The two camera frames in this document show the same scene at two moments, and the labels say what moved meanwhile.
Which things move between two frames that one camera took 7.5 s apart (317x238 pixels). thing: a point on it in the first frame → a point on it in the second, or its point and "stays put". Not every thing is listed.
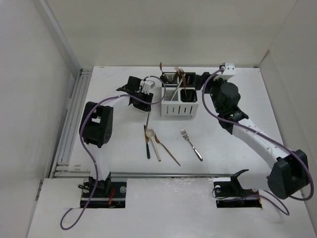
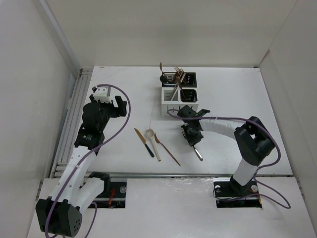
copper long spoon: x=157 y=141 stays put
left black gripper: x=144 y=106 → x=117 y=111
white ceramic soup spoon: x=150 y=133 stays put
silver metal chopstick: x=177 y=89 → x=183 y=78
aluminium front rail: x=169 y=175 stays put
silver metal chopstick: x=148 y=114 → x=174 y=90
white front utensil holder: x=181 y=102 stays put
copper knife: x=184 y=78 → x=180 y=85
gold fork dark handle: x=176 y=68 stays put
